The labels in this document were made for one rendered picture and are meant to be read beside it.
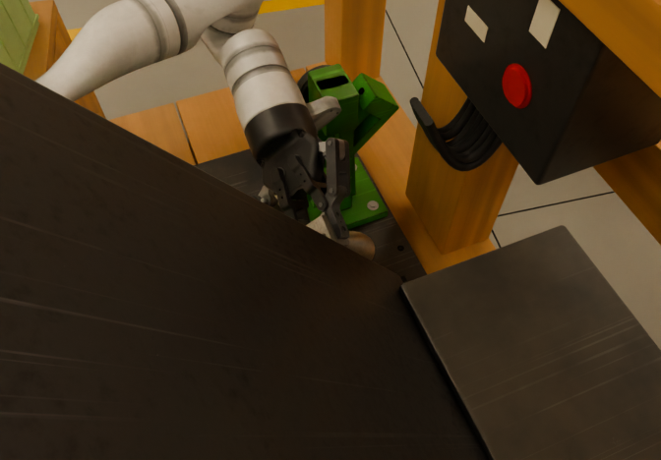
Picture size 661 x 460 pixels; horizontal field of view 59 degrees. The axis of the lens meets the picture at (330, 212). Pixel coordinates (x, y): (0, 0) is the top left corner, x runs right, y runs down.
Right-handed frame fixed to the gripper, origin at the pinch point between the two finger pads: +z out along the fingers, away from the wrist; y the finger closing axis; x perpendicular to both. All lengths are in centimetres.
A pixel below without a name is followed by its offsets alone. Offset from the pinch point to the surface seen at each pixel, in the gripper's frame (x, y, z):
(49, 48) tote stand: 23, -71, -87
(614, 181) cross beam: 23.9, 23.1, 4.7
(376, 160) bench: 44, -13, -22
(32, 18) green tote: 21, -71, -95
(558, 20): -9.2, 29.7, -0.7
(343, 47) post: 42, -9, -45
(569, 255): 10.1, 18.4, 11.1
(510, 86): -4.5, 24.2, -0.6
